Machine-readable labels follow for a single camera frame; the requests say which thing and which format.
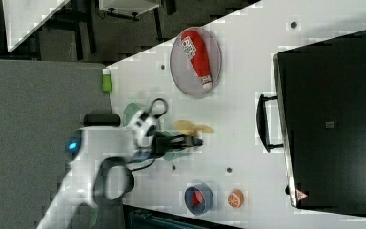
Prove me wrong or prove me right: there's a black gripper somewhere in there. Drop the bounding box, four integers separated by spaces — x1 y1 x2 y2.
152 132 203 156

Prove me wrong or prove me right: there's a yellow peeled banana toy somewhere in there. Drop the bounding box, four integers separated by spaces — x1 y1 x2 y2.
173 120 214 136

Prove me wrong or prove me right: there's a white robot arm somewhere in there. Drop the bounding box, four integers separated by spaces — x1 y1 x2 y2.
36 126 203 229

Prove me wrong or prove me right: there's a green mug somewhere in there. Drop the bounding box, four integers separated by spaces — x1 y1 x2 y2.
162 130 189 161

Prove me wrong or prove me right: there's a red toy fruit in bowl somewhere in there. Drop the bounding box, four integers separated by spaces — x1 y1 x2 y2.
192 191 204 206

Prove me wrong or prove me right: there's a blue bowl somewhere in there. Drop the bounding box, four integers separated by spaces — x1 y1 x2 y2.
184 183 214 216

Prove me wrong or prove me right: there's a grey round plate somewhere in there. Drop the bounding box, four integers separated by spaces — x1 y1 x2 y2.
170 27 222 98

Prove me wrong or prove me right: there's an orange slice toy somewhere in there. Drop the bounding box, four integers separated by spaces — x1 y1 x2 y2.
227 189 244 208

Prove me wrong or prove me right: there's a red ketchup bottle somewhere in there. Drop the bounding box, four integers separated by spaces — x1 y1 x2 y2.
180 30 213 91

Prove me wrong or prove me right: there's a black cylinder on table edge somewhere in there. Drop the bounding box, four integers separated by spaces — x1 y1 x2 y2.
83 114 121 127

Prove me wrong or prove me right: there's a green bottle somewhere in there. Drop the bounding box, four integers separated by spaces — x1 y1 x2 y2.
102 69 112 92

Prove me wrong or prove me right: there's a black toaster oven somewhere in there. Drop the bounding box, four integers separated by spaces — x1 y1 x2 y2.
272 30 366 218

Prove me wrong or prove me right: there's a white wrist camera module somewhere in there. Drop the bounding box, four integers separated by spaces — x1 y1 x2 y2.
128 110 157 147

